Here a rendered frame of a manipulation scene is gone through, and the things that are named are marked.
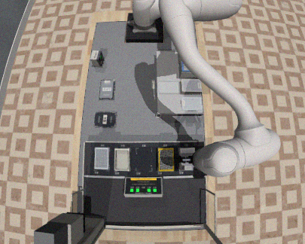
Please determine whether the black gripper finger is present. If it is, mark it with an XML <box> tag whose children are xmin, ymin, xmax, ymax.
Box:
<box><xmin>175</xmin><ymin>156</ymin><xmax>192</xmax><ymax>163</ymax></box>

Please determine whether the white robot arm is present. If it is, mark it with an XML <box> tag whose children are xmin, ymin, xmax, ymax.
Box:
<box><xmin>127</xmin><ymin>0</ymin><xmax>281</xmax><ymax>179</ymax></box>

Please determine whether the cream one-well reservoir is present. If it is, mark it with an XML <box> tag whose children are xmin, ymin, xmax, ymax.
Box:
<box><xmin>114</xmin><ymin>148</ymin><xmax>130</xmax><ymax>171</ymax></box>

